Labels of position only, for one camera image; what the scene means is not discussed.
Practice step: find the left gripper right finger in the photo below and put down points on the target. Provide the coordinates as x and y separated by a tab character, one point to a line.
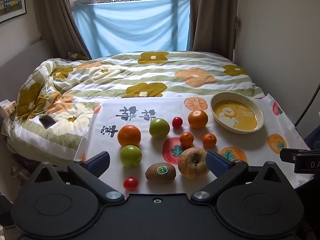
228	174

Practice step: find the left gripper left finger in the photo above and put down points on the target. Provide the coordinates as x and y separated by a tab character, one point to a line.
86	174

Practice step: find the wrinkled old brown apple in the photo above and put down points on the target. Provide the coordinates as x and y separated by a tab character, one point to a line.
192	163

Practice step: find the red cherry tomato front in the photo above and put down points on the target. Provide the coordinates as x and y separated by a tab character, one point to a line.
130	184

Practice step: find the red cherry tomato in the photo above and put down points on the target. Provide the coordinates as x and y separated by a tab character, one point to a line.
130	184
177	122

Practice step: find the green apple front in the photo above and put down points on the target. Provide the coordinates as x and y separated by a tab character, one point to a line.
130	156

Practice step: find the green apple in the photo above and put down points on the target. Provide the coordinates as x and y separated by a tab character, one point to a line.
159	128
130	156

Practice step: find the large orange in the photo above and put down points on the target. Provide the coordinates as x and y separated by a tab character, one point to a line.
198	119
129	135

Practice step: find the brown kiwi with sticker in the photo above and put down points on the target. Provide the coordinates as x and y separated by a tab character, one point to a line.
161	173

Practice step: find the red cherry tomato back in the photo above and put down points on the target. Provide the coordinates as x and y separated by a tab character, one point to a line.
177	122

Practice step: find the green apple back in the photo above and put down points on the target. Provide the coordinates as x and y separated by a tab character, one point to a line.
159	128

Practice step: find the cream bowl yellow duck print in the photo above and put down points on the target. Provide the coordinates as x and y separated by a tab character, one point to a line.
236	113

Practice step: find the black smartphone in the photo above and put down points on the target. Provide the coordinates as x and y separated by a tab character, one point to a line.
47	121

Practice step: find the floral striped quilt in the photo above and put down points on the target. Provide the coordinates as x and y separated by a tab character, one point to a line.
69	90

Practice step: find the white fruit print tablecloth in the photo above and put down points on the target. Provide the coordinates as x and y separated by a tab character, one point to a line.
255	148

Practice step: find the small patterned box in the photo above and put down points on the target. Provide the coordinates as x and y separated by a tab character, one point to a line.
8	109

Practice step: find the light blue window cloth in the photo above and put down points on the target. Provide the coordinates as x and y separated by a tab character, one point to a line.
122	27

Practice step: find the brown left curtain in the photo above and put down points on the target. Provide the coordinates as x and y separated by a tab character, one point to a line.
58	28

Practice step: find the brown curtain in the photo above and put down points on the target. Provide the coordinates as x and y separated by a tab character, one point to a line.
213	26
58	28

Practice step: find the brown right curtain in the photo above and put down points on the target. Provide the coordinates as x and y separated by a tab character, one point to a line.
213	26

